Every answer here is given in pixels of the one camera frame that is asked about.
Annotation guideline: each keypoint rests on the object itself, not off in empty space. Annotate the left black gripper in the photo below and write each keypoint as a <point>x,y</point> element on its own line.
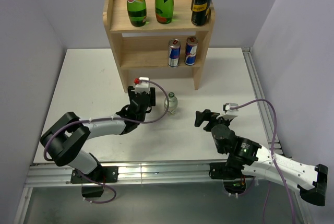
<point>152,96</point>

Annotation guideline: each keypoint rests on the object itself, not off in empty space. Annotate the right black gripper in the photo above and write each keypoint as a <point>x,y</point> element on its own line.
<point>211,117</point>

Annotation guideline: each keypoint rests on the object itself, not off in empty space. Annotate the clear Chang bottle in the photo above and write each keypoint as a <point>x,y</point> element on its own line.
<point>171,103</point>

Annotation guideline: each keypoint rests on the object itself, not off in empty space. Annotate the Red Bull can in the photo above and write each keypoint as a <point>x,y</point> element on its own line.
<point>191,50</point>
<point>174,49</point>

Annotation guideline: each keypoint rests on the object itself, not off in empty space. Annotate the green glass bottle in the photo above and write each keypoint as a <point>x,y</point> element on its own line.
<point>137,12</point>
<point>164,10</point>

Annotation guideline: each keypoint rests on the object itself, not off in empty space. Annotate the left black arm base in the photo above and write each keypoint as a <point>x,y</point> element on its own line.
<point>90,183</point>

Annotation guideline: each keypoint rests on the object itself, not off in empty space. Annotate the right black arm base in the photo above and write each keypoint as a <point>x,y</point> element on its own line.
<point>235,183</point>

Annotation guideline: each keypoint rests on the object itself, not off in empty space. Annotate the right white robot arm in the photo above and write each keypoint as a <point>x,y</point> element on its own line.
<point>249,158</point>

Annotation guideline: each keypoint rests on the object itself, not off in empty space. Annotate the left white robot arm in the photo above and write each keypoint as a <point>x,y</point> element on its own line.
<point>65,139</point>

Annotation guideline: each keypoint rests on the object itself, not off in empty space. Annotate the wooden two-tier shelf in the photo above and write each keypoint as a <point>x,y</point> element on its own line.
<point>147,46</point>

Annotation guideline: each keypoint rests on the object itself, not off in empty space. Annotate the front black yellow can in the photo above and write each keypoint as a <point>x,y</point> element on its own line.
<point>200,12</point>

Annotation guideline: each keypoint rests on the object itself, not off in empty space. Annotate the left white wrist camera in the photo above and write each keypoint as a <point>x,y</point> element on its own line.
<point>142,85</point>

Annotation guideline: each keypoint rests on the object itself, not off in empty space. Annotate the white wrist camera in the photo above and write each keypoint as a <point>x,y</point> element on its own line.
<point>142,85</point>
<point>229,111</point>

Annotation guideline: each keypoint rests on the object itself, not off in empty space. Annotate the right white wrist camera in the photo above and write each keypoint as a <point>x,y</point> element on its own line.
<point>229,111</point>

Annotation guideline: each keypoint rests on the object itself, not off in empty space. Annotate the front aluminium rail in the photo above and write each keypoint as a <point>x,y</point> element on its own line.
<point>50,175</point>

